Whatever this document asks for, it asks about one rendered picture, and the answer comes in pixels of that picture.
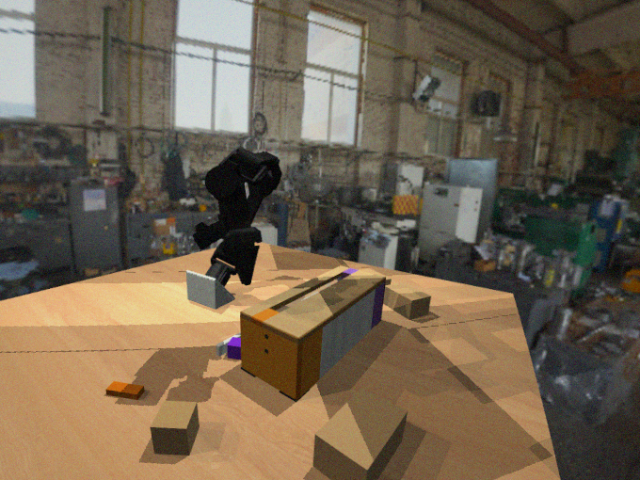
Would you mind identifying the small purple block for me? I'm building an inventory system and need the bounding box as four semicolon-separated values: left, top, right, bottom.
227;337;241;360

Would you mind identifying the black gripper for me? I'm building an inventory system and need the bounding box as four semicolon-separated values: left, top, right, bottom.
219;204;262;285

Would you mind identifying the small orange block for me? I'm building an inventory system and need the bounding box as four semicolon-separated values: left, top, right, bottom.
106;381;144;400

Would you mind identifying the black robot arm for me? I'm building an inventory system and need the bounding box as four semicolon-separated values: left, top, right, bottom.
193;147;281;287

